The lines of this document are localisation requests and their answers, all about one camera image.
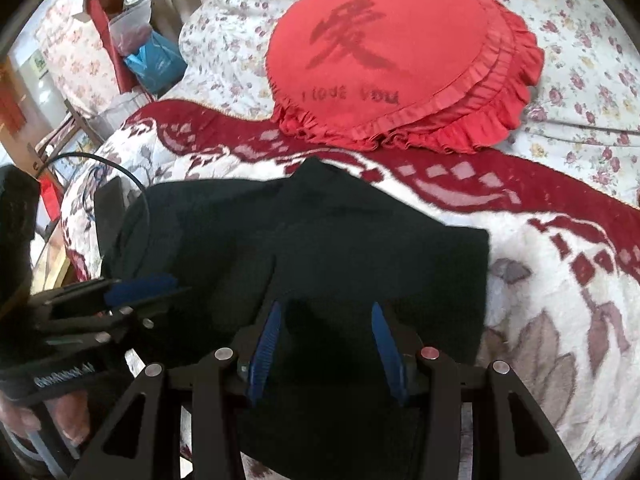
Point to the clear bag with reddish contents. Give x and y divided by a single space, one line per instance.
130 30

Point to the framed picture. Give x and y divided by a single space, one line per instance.
72 165

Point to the red hanging cloth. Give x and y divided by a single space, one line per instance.
102 25

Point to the black flat device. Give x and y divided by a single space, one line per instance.
110 215

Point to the pale floral curtain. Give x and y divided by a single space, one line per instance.
72 55

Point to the black pants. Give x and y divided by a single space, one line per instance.
325 250

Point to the red and white patterned blanket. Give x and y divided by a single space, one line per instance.
540 260

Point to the red heart-shaped ruffled pillow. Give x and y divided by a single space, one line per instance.
400 50

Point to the blue plastic bag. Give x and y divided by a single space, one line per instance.
157 62

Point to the person's left hand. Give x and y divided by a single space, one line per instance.
14 414

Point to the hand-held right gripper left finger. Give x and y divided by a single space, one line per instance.
266 345

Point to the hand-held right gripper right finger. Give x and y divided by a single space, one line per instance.
390 350

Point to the white floral quilt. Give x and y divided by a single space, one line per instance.
590 85

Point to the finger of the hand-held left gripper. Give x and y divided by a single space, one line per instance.
140 289
135 316

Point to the clear plastic container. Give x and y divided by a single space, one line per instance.
122 110

